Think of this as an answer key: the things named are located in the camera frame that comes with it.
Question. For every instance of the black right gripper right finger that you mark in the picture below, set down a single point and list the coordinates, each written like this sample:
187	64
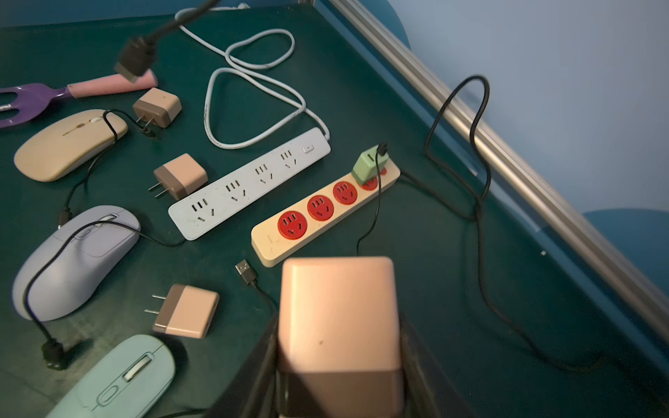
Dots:
428	391

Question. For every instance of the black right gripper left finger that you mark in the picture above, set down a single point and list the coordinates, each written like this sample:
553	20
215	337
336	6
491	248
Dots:
252	393

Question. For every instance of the light green wireless mouse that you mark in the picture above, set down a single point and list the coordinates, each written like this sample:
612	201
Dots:
127	382

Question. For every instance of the cream red power strip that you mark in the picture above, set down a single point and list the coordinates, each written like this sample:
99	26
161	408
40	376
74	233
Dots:
291	229

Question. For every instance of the white power strip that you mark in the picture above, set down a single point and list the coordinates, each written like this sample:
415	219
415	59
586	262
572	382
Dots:
202	211

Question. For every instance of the green charger adapter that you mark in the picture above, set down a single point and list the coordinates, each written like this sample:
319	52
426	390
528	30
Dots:
370	164

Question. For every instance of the purple pink garden fork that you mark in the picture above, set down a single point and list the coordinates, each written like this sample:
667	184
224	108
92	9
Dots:
32	99

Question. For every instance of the aluminium frame rail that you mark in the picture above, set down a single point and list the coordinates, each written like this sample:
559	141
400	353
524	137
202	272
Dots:
639	293

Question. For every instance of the beige pink wireless mouse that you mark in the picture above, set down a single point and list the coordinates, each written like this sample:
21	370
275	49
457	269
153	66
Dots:
65	145

